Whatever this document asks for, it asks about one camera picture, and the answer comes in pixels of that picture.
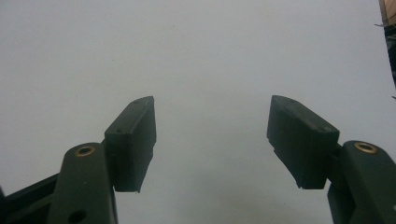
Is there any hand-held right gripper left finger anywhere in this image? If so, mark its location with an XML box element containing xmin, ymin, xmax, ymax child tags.
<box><xmin>104</xmin><ymin>95</ymin><xmax>158</xmax><ymax>194</ymax></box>

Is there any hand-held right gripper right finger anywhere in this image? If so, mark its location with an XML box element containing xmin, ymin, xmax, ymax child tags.
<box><xmin>266</xmin><ymin>94</ymin><xmax>341</xmax><ymax>190</ymax></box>

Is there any dark cloth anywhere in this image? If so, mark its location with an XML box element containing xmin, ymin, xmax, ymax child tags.
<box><xmin>382</xmin><ymin>24</ymin><xmax>396</xmax><ymax>85</ymax></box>

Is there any wooden board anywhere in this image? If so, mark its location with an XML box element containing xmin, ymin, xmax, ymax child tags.
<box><xmin>378</xmin><ymin>0</ymin><xmax>396</xmax><ymax>27</ymax></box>

